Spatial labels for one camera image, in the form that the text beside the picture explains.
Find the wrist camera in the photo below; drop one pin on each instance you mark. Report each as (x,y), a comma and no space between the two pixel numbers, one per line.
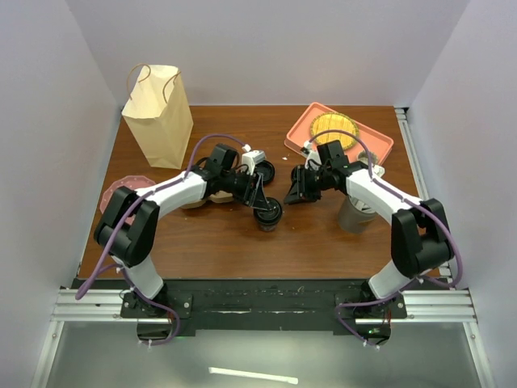
(251,159)
(312,159)

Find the grey cup of stirrers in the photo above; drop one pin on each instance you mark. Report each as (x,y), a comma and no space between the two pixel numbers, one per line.
(354,216)

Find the brown paper bag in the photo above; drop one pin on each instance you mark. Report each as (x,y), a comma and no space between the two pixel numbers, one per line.
(158,114)

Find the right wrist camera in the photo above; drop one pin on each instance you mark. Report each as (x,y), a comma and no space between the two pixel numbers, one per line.
(312,159)

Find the cardboard cup carrier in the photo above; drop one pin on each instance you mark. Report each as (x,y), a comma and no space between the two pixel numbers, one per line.
(217,198)

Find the yellow woven coaster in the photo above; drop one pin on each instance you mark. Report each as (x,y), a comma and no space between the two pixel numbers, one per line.
(334,120)

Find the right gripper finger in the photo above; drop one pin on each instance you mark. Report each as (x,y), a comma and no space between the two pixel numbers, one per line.
(297,174)
(296,193)

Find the black cup lid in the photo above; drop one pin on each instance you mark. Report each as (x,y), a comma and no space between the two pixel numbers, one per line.
(267,170)
(275,212)

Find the white strip on floor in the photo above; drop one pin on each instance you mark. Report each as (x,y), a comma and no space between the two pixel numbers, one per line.
(254,375)

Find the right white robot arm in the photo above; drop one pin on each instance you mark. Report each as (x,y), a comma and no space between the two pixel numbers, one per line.
(420,238)

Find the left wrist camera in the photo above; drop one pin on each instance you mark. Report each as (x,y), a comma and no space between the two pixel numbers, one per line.
(251,159)

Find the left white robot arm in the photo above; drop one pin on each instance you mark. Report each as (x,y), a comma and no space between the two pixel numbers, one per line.
(128,225)

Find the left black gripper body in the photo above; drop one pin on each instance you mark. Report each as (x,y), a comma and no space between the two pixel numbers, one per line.
(237,185)

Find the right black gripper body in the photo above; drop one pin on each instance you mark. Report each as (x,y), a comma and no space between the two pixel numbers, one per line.
(313,183)

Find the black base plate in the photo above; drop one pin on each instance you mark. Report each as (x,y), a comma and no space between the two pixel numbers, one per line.
(243,305)

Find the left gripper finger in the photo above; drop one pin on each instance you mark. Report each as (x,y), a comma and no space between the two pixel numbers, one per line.
(249,187)
(259,198)

